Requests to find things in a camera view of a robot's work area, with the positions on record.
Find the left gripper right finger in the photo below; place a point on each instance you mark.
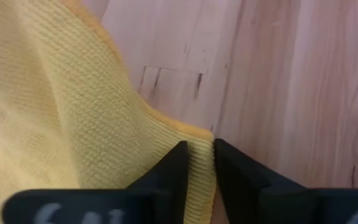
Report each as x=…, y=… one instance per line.
x=253, y=193

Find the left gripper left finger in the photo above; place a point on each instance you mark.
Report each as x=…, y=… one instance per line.
x=154, y=199

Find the yellow microfiber towel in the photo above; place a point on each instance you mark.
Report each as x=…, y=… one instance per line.
x=57, y=109

